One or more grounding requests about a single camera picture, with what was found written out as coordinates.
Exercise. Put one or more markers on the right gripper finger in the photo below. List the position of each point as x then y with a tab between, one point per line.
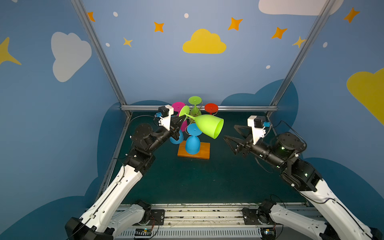
235	144
244	131

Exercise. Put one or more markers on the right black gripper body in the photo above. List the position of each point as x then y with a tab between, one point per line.
247	146

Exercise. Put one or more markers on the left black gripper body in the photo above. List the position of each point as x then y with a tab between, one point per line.
173	127

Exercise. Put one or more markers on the green wine glass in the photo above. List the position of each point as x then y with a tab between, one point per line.
210	125
195	101

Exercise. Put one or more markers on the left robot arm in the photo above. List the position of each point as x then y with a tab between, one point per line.
100	221

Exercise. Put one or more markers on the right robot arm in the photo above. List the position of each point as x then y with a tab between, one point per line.
284	155

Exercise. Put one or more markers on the pink wine glass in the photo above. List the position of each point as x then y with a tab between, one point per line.
177	108

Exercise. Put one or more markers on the red wine glass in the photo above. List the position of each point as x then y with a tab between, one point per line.
211	108

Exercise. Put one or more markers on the right small circuit board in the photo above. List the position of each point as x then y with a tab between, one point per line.
268	234

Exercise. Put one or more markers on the small circuit board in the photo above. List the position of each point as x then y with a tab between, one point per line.
268	234
142	233

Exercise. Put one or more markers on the left small circuit board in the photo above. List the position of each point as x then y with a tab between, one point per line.
142	233

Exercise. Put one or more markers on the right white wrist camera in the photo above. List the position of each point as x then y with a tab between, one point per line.
260	127

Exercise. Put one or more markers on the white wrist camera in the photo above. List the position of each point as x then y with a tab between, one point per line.
260	127
164	116

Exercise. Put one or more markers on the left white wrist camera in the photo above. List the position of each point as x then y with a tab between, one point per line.
164	116

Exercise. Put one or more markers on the wooden base wire glass rack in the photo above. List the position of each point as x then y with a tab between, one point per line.
204	124

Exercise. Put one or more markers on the right aluminium frame post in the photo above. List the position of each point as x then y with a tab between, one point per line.
305	48

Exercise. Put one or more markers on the aluminium frame post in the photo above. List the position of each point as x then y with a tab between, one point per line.
88	26
305	48

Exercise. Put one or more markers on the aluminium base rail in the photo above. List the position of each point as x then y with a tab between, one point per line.
223	215

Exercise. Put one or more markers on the left aluminium frame post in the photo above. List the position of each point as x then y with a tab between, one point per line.
88	26

